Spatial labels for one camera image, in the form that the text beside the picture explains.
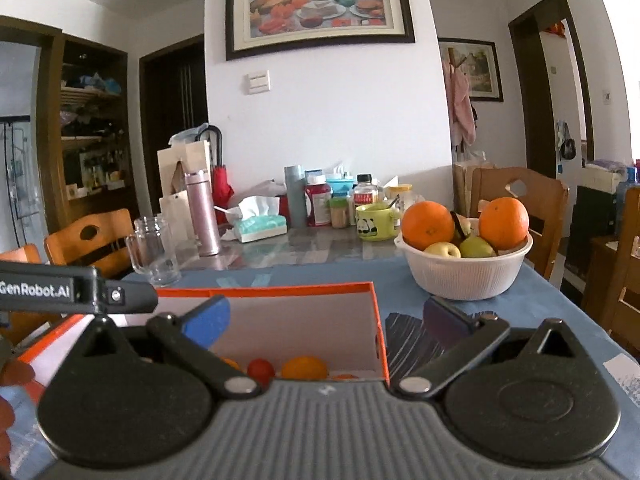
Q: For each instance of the green pear in basket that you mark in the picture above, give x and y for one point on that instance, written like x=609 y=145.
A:
x=475 y=247

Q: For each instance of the green panda mug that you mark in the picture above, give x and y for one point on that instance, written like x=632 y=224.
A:
x=377 y=222

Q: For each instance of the framed food picture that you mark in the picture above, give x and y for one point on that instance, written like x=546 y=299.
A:
x=255 y=27

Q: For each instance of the wooden chair far right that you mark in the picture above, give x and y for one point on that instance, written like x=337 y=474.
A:
x=544 y=198

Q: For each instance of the red tomato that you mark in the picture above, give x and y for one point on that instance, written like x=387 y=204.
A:
x=262 y=371

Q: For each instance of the tissue box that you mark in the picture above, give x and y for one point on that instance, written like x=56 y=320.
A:
x=260 y=218

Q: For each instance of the wooden chair near left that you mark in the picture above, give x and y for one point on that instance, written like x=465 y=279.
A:
x=19 y=324

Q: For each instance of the framed landscape picture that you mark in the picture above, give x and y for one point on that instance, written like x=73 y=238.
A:
x=477 y=60

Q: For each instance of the yellow apple in basket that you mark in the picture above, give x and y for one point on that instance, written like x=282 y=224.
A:
x=443 y=250

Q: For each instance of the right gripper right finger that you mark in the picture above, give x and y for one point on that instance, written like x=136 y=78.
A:
x=429 y=353

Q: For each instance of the wooden chair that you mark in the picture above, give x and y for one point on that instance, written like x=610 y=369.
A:
x=544 y=198
x=19 y=324
x=94 y=240
x=620 y=317

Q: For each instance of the wooden shelf cabinet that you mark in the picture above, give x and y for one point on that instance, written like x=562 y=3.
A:
x=84 y=156

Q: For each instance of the pink thermos bottle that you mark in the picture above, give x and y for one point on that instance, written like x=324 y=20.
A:
x=202 y=210

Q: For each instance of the wooden chair near right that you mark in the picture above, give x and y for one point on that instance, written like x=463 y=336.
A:
x=620 y=317

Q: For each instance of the red umbrella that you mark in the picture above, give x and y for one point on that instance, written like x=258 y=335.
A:
x=222 y=189

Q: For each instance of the large orange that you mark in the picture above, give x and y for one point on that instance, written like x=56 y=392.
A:
x=426 y=223
x=504 y=223
x=304 y=368

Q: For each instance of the blue patterned tablecloth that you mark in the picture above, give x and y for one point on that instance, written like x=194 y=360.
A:
x=526 y=303

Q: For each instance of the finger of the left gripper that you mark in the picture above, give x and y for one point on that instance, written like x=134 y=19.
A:
x=121 y=297

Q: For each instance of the white plastic colander basket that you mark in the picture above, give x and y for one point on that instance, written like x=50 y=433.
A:
x=464 y=279

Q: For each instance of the glass mug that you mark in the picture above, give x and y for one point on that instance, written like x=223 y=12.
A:
x=152 y=251

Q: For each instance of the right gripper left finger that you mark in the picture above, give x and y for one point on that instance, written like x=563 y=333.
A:
x=187 y=340

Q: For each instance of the grey tall cylinder bottle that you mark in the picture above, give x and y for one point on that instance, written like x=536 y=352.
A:
x=294 y=179

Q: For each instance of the red lidded jar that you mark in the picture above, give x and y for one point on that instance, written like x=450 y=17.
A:
x=317 y=194

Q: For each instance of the wooden chair far left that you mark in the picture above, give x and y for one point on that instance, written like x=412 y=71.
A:
x=94 y=240

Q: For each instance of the pink hanging clothes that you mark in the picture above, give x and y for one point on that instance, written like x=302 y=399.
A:
x=460 y=110

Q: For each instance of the orange cardboard box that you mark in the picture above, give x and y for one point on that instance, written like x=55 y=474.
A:
x=338 y=323

